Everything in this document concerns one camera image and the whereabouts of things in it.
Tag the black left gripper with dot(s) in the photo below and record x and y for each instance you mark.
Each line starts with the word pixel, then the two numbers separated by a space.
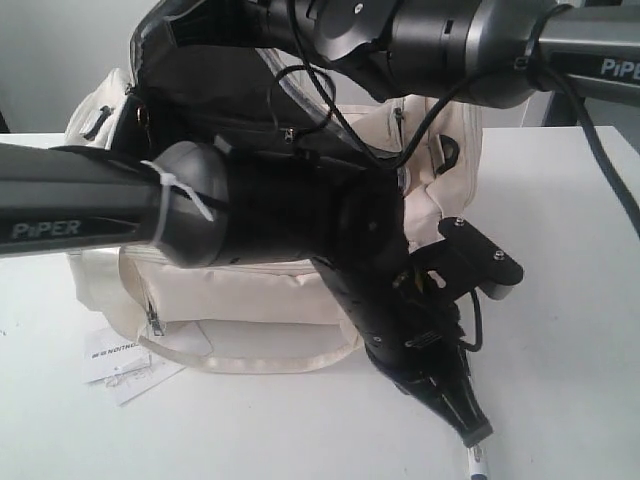
pixel 411 334

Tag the black white marker pen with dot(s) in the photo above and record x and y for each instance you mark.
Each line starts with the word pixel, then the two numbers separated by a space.
pixel 477 463

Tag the cream fabric duffel bag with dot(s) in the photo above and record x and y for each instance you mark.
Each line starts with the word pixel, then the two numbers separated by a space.
pixel 198 74

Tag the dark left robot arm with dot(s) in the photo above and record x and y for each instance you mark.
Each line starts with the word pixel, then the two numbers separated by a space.
pixel 201 206

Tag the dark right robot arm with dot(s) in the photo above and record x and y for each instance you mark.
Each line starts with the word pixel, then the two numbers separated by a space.
pixel 480 45

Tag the white rear hang tag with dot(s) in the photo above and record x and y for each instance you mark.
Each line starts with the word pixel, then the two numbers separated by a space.
pixel 128 386

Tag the white Tonlion hang tag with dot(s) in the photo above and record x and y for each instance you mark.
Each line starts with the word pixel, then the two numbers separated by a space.
pixel 107 354

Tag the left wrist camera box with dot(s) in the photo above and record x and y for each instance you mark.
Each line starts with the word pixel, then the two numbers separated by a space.
pixel 466 259

